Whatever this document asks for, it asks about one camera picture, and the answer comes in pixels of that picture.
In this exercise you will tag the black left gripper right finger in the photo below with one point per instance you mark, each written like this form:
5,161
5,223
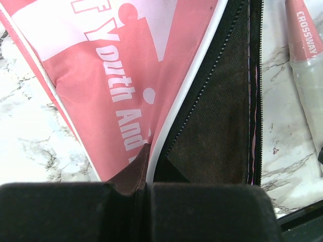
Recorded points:
182,211

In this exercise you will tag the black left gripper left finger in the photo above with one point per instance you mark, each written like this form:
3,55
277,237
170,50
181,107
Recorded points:
96,211

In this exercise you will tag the pink racket bag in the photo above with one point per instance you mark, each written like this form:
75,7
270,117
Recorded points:
179,76

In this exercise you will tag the pink badminton racket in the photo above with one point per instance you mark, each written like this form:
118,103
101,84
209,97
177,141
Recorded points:
305,47

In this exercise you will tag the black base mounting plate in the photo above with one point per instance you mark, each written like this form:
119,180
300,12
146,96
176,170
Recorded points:
304,225

